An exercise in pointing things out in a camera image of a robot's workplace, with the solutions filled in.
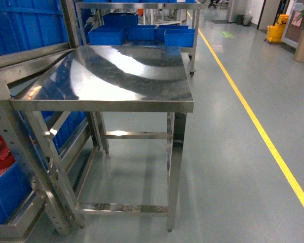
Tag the steel wheeled cart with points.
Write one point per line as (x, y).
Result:
(168, 23)

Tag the steel shelf rack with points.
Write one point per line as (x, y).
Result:
(52, 192)

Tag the blue bin with red bags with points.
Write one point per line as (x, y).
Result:
(14, 188)

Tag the stainless steel table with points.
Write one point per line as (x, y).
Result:
(97, 79)

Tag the yellow mop bucket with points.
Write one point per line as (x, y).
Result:
(275, 32)

